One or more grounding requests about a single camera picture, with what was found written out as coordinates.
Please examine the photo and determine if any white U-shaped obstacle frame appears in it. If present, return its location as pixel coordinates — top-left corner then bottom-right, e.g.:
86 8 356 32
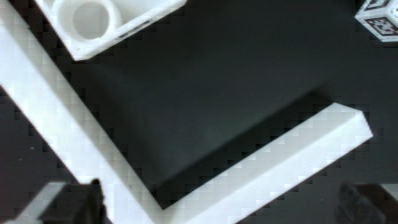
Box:
0 0 374 224

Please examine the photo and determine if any white chair seat part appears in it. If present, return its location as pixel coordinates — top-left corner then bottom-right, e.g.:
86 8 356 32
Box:
34 0 187 61

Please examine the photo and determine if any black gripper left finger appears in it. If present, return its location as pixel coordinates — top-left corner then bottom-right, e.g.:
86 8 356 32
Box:
6 179 107 224

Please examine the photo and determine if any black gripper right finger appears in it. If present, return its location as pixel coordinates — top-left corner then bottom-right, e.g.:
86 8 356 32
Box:
335 182 398 224

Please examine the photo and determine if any white tagged cube nut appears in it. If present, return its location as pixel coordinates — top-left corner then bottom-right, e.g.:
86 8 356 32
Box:
356 0 398 42

